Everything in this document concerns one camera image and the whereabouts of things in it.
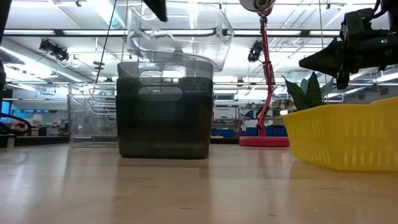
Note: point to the red desk lamp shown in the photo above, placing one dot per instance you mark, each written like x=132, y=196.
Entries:
x=264, y=141

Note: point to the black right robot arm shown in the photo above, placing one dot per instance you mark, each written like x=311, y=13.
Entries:
x=390, y=7

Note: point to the yellow slotted plastic basket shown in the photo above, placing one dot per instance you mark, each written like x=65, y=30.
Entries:
x=342, y=140

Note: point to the clear plastic basket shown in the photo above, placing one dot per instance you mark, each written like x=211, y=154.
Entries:
x=90, y=124
x=186, y=46

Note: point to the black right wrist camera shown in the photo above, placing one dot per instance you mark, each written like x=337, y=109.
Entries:
x=357, y=25

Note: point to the green artificial plant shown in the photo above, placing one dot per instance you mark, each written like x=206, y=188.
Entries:
x=312, y=93

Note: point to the dark grey plastic basket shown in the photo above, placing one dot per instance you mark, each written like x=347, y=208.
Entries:
x=164, y=130

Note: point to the smoky translucent grey basket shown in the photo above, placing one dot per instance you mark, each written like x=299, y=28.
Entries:
x=199, y=70

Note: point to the black ceiling track light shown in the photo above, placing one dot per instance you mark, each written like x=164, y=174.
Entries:
x=255, y=51
x=54, y=49

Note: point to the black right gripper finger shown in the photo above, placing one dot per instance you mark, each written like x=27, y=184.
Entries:
x=323, y=62
x=343, y=81

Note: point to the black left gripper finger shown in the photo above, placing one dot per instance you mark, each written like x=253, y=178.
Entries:
x=158, y=7

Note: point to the blue storage bin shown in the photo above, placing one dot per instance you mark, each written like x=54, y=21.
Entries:
x=273, y=131
x=224, y=132

